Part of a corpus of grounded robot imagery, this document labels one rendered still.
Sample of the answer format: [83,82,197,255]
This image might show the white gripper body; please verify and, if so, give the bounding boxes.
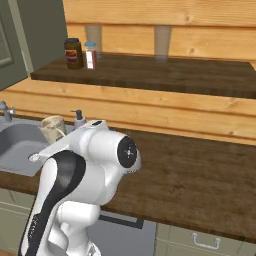
[28,129,83,164]

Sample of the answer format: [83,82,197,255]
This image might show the pale green base cabinet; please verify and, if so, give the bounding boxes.
[0,187,38,255]

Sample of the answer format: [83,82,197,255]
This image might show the grey-green cabinet door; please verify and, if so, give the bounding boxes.
[0,0,29,92]

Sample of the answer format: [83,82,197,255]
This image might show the grey soap dispenser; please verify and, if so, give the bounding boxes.
[70,109,87,132]

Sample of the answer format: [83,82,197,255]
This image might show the grey sink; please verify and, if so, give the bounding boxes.
[0,117,76,178]

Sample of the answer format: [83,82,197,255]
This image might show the grey tap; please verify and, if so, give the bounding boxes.
[0,100,17,123]

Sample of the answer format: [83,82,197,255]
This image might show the dark brown labelled jar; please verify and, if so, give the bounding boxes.
[63,37,85,71]

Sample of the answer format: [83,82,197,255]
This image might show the blue-lidded spice shaker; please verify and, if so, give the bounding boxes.
[83,41,99,71]

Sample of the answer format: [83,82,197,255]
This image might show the grey dishwasher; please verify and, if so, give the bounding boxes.
[87,210,158,256]

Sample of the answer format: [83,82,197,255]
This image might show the pale green drawer front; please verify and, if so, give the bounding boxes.
[154,222,256,256]

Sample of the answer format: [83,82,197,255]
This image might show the pale shelf bracket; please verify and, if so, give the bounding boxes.
[153,25,173,63]
[84,24,103,58]

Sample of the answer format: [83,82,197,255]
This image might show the grey-green wall cabinet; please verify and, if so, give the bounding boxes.
[0,0,69,92]

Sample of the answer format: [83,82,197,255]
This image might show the dark wooden wall shelf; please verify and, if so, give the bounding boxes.
[29,52,256,100]

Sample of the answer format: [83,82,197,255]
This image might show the white drawer handle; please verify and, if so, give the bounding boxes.
[191,232,222,251]

